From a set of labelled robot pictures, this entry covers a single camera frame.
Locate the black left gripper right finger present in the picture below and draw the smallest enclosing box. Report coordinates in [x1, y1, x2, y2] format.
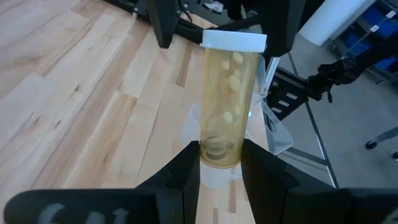
[241, 138, 340, 224]

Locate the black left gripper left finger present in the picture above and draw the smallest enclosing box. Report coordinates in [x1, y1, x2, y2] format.
[136, 139, 200, 224]

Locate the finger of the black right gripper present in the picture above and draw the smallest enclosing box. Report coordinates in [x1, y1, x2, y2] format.
[260, 0, 307, 58]
[146, 0, 181, 50]

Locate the yellow pill bottle white cap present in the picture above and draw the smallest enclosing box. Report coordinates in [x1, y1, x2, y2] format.
[198, 29, 268, 169]

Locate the clear plastic bin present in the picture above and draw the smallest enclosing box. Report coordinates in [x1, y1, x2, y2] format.
[182, 52, 294, 191]

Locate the white pillar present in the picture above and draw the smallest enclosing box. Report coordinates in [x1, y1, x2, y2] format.
[298, 0, 376, 47]

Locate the blue storage bins shelf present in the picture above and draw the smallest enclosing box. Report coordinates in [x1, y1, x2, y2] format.
[331, 0, 398, 85]

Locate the grey chair leg caster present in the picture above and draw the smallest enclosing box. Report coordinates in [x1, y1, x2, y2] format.
[365, 126, 398, 160]

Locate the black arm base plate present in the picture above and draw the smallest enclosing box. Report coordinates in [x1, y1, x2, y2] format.
[266, 67, 310, 121]

